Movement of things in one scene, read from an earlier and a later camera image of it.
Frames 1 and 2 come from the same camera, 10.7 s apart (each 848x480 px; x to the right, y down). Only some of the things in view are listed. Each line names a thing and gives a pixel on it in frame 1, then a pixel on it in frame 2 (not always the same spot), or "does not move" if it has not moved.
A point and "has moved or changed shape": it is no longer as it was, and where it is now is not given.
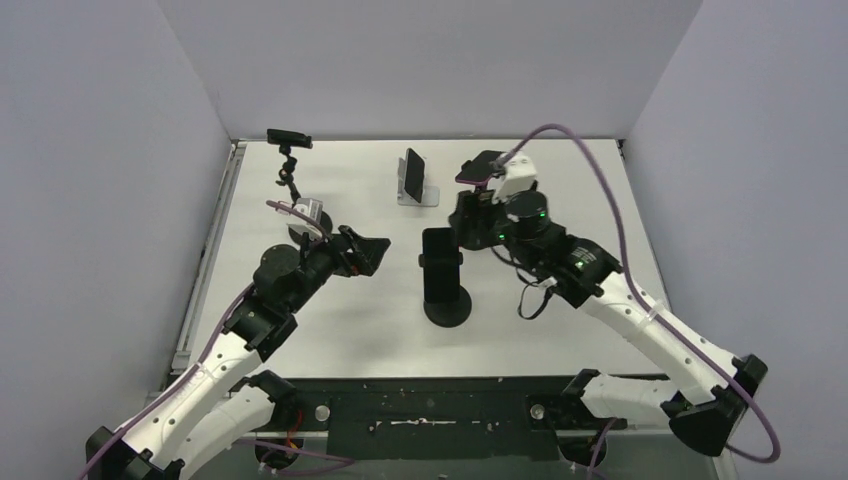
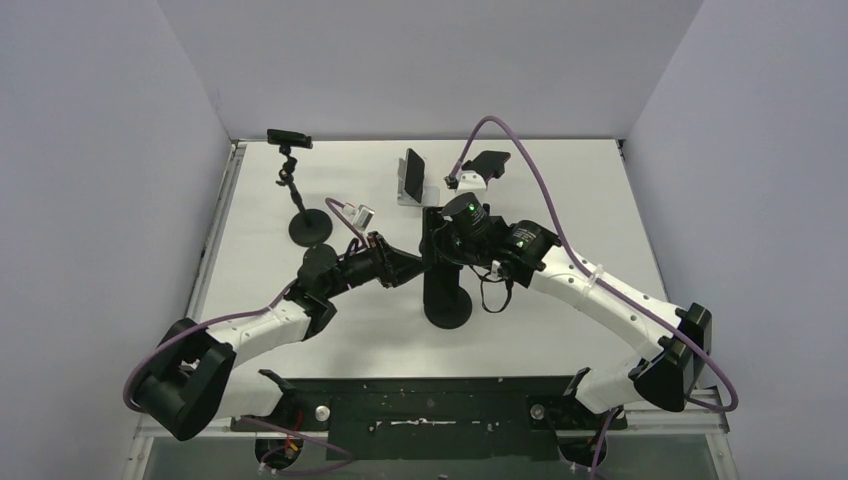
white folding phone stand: [430, 194] does not move
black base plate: [439, 417] does not move
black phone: [441, 265] has moved or changed shape
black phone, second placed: [479, 170] does not move
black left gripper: [365, 252] → [392, 266]
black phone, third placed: [414, 174] does not move
